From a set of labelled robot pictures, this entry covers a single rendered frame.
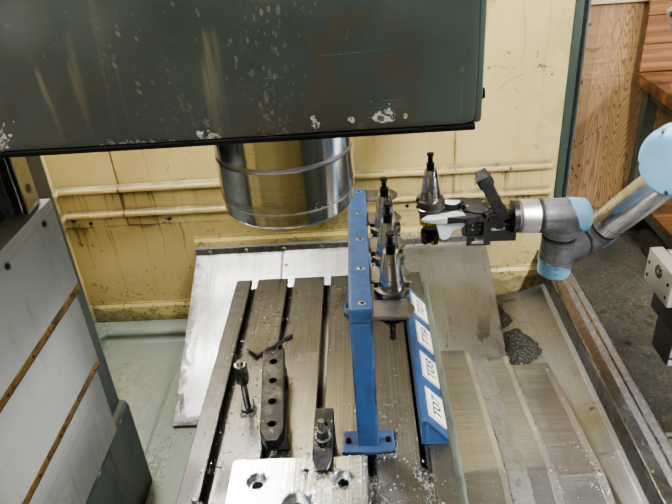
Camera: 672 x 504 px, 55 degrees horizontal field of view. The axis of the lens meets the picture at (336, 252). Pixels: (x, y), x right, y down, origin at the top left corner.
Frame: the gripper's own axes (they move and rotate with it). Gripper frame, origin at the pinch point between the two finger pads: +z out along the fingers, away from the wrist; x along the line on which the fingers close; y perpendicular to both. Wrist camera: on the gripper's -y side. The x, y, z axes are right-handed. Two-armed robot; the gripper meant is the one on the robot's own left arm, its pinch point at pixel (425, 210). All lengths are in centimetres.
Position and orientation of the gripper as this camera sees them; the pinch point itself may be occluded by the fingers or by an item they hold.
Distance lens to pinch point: 141.0
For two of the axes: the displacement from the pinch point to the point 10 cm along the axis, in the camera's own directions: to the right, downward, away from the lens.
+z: -10.0, 0.3, 0.4
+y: 0.5, 8.7, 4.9
